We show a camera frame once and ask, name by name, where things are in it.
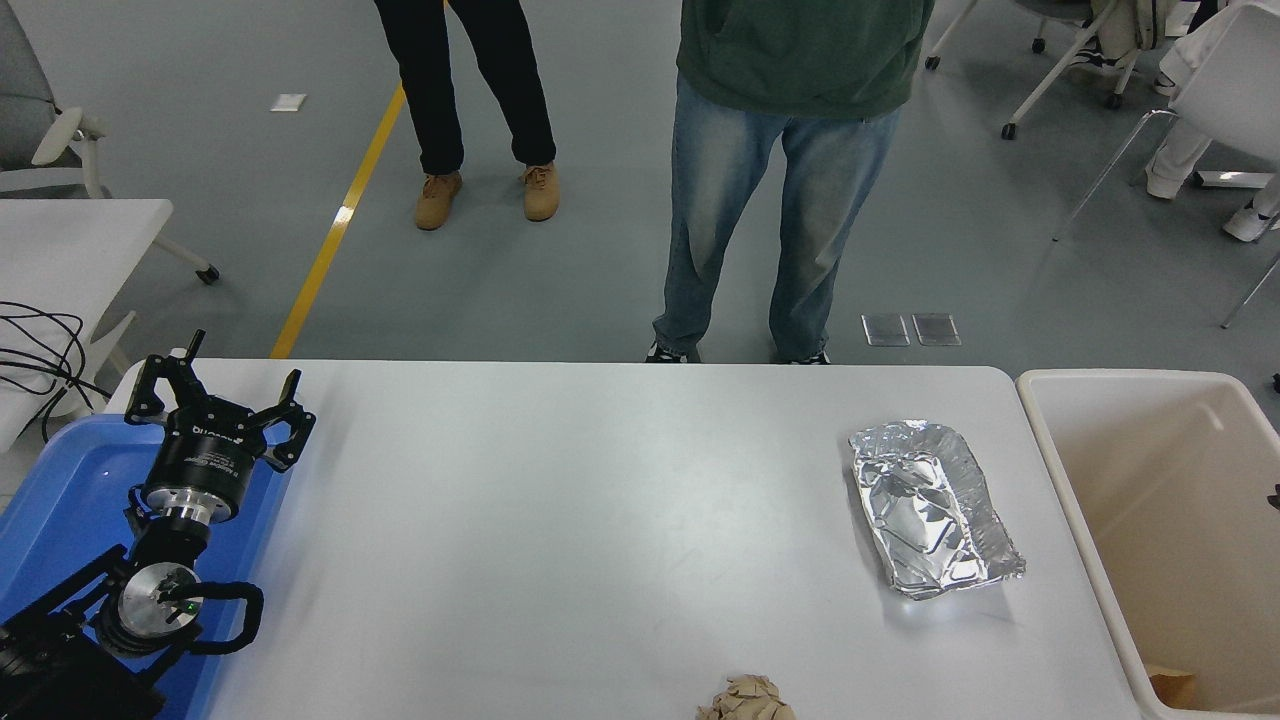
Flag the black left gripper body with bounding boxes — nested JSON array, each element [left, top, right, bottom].
[[147, 418, 267, 501]]

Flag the silver foil tray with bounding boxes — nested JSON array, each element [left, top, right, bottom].
[[849, 419, 1027, 601]]

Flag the blue plastic tray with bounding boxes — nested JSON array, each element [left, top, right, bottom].
[[0, 415, 291, 720]]

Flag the white side table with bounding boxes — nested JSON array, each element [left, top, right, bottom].
[[0, 198, 173, 451]]

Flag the grey office chair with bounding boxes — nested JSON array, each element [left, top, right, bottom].
[[0, 0, 219, 286]]

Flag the person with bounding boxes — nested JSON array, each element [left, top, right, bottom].
[[1145, 60, 1280, 243], [645, 0, 936, 364], [373, 0, 561, 231]]

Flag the crumpled tan paper ball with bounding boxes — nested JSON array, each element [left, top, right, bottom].
[[697, 675, 797, 720]]

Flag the white wheeled chair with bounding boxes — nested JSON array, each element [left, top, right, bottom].
[[925, 0, 1151, 141]]

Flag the large pale plastic bin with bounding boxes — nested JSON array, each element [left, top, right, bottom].
[[1015, 368, 1280, 720]]

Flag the brown cardboard piece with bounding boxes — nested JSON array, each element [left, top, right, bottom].
[[1145, 662, 1198, 706]]

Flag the beige jacket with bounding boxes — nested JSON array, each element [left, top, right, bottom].
[[1090, 0, 1171, 61]]

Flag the white chair metal legs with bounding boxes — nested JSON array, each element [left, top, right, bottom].
[[1052, 0, 1280, 329]]

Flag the black cable bundle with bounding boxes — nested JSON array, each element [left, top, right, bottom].
[[0, 302, 113, 441]]

